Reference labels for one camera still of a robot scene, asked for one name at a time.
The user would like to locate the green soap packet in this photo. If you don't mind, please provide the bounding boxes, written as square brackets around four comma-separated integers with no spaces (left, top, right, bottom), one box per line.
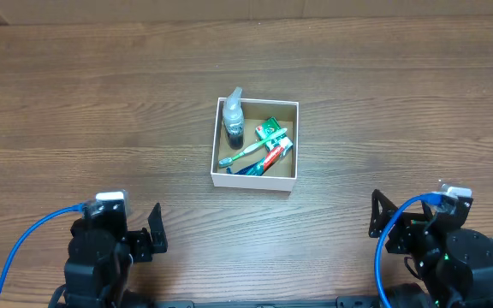
[255,117,294,157]

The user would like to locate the bottle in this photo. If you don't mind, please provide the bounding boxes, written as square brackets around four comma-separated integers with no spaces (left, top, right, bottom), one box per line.
[223,87,245,150]

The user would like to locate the white cardboard box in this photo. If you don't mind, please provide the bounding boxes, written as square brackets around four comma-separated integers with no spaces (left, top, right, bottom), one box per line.
[210,98,300,192]

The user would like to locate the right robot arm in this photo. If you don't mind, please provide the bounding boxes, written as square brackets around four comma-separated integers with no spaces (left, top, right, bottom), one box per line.
[226,184,493,308]

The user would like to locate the red Colgate toothpaste tube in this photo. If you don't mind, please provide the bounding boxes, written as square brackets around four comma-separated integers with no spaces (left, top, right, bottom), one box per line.
[246,145,284,176]

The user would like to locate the blue disposable razor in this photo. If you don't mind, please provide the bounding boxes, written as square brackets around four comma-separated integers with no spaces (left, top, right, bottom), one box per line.
[226,160,264,176]

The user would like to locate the green toothbrush with cap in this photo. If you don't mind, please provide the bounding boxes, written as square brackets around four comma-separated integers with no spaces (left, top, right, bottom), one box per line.
[218,128,288,168]

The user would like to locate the left blue cable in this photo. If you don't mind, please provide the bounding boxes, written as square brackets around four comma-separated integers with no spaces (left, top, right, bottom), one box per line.
[0,203,87,308]

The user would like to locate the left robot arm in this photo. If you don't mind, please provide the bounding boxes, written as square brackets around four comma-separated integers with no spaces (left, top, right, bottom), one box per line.
[48,199,168,308]

